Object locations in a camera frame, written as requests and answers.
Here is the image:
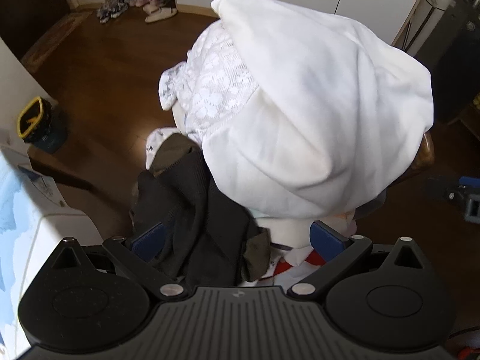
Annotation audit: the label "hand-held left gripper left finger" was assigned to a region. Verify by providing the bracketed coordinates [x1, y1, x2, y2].
[50, 221, 187, 301]

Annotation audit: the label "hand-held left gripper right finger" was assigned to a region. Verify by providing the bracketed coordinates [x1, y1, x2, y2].
[287, 220, 426, 301]

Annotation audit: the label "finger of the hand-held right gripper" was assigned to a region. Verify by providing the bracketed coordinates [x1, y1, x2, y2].
[425, 175, 467, 202]
[464, 184, 480, 225]

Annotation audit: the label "white lace sleeve sweatshirt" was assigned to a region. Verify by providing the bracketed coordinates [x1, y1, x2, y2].
[157, 0, 436, 220]

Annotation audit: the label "white and red garment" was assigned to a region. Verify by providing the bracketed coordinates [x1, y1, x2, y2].
[259, 210, 359, 276]

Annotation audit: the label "brown wooden chair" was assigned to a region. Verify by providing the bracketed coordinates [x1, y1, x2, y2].
[407, 129, 437, 175]

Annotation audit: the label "black knit garment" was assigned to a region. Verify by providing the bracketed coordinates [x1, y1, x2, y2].
[129, 150, 272, 289]

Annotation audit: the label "olive green garment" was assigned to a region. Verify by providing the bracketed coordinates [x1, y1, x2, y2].
[148, 133, 272, 283]

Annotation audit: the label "white patterned garment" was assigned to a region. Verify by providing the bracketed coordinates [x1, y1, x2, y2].
[145, 127, 182, 169]

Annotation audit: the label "dark bulky furniture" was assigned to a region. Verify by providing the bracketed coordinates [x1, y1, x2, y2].
[431, 22, 480, 124]

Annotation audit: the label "yellow rimmed trash bin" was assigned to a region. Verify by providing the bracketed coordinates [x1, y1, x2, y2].
[17, 97, 70, 154]

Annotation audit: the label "white slippers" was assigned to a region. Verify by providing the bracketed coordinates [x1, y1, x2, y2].
[144, 4, 179, 23]

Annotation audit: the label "pair of grey patterned shoes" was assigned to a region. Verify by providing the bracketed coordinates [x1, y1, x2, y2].
[97, 2, 132, 24]

